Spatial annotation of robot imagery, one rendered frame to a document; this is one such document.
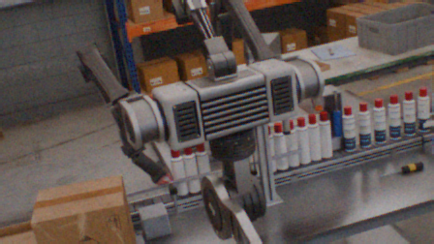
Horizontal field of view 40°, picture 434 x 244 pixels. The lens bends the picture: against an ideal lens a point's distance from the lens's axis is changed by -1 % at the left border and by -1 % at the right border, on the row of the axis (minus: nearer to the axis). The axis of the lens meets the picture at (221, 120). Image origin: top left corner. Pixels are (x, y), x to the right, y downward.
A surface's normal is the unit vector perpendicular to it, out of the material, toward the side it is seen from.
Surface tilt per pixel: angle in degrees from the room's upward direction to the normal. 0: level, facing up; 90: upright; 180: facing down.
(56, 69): 90
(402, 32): 90
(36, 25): 90
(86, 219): 90
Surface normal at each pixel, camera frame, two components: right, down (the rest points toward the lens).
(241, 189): 0.39, 0.28
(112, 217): 0.18, 0.33
